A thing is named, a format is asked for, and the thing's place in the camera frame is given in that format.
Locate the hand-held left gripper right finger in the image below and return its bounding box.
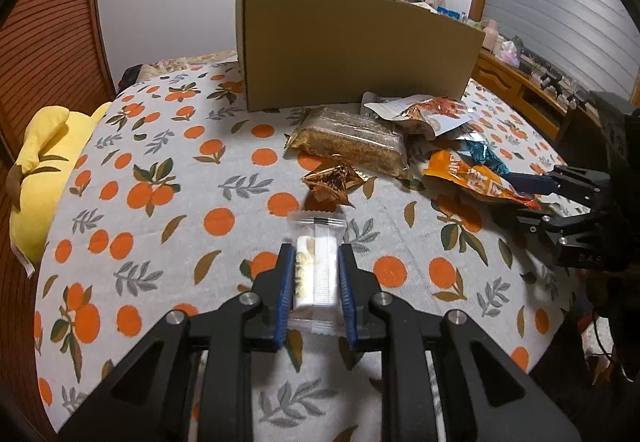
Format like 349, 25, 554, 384
337, 243, 583, 442

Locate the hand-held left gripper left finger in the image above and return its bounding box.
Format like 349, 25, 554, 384
60, 243, 296, 442

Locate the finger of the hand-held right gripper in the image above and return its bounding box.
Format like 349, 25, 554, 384
507, 166, 612, 203
492, 209, 601, 250

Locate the white clear-wrapped snack packet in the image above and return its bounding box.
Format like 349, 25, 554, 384
289, 211, 348, 335

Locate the blue foil snack packet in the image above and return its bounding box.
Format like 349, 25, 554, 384
457, 138, 511, 175

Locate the orange snack packet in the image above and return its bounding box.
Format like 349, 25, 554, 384
422, 149, 543, 210

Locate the bronze foil snack packet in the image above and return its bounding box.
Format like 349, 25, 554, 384
301, 162, 368, 212

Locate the brown cardboard box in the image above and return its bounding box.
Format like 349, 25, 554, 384
235, 0, 486, 112

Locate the wooden cabinet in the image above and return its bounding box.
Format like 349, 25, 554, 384
470, 50, 601, 140

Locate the white and red snack pouch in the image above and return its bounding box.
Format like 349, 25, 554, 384
361, 92, 476, 140

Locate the orange-fruit printed blanket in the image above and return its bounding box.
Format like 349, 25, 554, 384
32, 50, 601, 442

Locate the brown cake bar packet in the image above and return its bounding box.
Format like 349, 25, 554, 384
284, 106, 412, 179

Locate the patterned bedding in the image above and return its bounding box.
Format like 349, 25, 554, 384
117, 50, 238, 89

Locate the yellow plush toy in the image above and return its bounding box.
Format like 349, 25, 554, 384
6, 102, 113, 265

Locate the brown slatted wardrobe door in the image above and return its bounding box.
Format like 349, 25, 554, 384
0, 0, 118, 163

